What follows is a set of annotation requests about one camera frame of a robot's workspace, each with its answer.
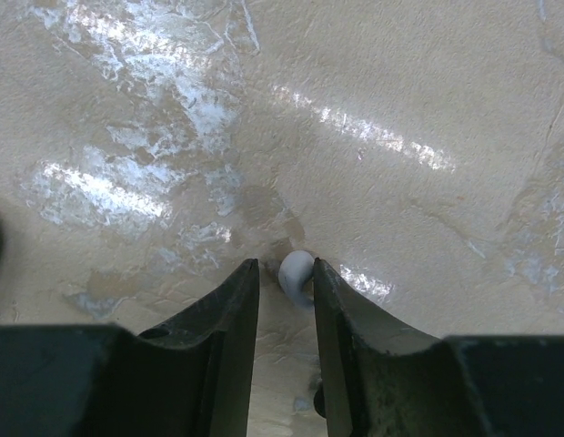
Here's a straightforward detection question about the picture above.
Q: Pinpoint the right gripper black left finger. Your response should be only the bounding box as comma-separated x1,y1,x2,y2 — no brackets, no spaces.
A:
0,259,259,436

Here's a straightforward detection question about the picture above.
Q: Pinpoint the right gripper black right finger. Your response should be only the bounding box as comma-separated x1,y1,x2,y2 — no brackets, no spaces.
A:
313,259,564,436

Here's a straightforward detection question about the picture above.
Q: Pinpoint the white earbud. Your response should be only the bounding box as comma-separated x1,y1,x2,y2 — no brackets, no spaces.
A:
277,250,315,310

